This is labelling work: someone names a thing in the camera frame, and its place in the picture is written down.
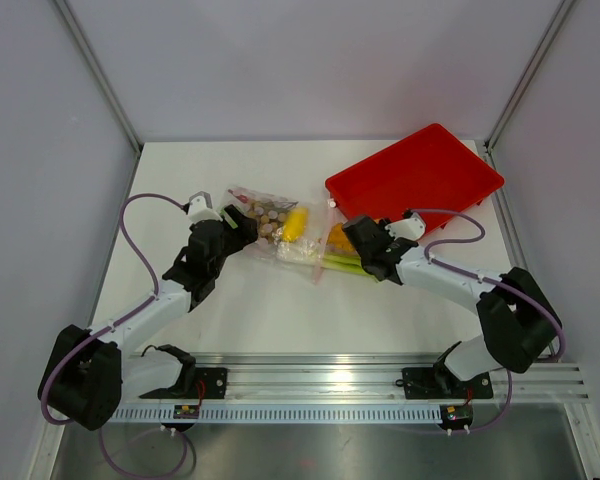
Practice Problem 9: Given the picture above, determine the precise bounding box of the clear zip top bag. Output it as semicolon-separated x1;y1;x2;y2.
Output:
223;185;336;284

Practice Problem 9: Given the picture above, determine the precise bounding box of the yellow fake mango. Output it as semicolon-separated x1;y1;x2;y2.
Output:
281;207;309;243

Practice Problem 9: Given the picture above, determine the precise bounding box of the fake green onion stalk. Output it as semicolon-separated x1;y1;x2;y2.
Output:
276;242;370;278

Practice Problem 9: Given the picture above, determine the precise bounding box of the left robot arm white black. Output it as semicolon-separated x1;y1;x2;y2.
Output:
38;194;258;431

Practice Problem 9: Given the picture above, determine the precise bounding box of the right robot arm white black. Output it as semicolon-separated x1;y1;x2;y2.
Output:
342;211;566;399

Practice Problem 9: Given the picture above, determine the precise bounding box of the fake brown grape bunch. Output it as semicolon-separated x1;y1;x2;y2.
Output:
246;199;296;244

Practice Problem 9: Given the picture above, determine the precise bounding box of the red plastic tray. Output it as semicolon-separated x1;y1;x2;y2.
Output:
325;123;505;234

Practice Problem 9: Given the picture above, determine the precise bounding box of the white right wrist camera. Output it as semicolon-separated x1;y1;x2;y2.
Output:
385;211;426;241

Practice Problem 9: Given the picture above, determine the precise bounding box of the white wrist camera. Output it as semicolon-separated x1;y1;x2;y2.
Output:
182;191;221;224
385;211;426;241

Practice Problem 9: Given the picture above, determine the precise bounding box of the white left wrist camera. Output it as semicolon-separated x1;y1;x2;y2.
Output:
182;191;221;224

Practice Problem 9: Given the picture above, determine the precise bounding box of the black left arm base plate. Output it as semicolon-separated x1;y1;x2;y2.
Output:
174;367;229;400

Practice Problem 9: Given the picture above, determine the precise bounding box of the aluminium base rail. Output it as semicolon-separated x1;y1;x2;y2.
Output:
122;352;589;401

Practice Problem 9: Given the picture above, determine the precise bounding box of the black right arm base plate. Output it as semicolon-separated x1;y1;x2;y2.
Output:
395;367;494;400

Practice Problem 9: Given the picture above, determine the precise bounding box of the aluminium frame post left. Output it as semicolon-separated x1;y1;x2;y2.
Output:
51;0;144;157

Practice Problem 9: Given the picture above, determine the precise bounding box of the aluminium frame post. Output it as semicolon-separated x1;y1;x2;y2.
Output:
51;0;144;157
485;0;579;154

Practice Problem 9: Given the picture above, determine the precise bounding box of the white slotted cable duct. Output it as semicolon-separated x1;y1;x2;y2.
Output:
110;403;442;425

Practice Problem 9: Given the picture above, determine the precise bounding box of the aluminium frame post right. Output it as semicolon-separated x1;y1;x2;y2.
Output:
485;0;579;154

